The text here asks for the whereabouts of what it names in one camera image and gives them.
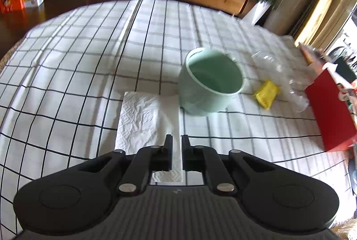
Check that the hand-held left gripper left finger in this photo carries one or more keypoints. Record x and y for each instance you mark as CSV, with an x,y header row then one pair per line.
x,y
168,150

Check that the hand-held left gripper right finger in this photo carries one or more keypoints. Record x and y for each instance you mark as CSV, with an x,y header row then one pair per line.
x,y
186,153

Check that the white paper tissue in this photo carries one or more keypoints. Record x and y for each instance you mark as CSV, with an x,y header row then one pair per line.
x,y
145,120

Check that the red cardboard box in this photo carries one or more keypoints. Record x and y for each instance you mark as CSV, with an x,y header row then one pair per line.
x,y
329,106

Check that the pale green ceramic cup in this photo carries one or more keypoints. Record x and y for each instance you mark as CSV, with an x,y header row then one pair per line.
x,y
200,100

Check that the yellow packet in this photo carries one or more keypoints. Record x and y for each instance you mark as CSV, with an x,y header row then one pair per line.
x,y
266,93

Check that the white checked tablecloth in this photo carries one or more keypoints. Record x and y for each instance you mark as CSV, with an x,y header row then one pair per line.
x,y
83,61

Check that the clear crumpled plastic wrapper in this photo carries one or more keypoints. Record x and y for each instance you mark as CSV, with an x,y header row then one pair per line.
x,y
295,92

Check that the white plant pot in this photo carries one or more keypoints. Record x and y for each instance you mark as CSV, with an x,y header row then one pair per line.
x,y
258,13

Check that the dark green bag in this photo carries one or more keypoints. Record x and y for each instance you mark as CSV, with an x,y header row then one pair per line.
x,y
345,68

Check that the washing machine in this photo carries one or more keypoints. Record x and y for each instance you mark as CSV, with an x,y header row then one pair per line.
x,y
339,52

